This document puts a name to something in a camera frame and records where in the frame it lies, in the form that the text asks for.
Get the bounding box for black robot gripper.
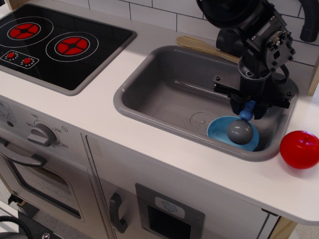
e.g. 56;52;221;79
213;73;294;120

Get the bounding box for blue handled grey spoon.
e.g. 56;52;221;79
227;101;256;145

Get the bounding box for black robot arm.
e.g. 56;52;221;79
197;0;295;120

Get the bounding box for light blue plastic bowl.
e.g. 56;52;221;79
207;116;259;151

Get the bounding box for grey plastic sink basin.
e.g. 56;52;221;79
114;46;292;162

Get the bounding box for red plastic apple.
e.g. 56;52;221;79
280;130;319;169

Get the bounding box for wooden spatula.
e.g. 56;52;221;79
175;36;239;64

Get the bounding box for black faucet spout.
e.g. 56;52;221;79
299;0;319;42

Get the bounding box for grey dispenser panel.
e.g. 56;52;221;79
135;184;205;239

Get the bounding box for black toy stove top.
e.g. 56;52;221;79
0;4;136;96

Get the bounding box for oven door with window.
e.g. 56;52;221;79
0;141;107;239

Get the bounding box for grey oven dial knob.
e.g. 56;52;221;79
27;123;57;147

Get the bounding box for grey cabinet door handle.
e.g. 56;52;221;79
109;193;128;234

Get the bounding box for grey oven door handle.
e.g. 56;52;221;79
0;138;47;168

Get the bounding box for black cable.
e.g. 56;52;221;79
0;215;28;239

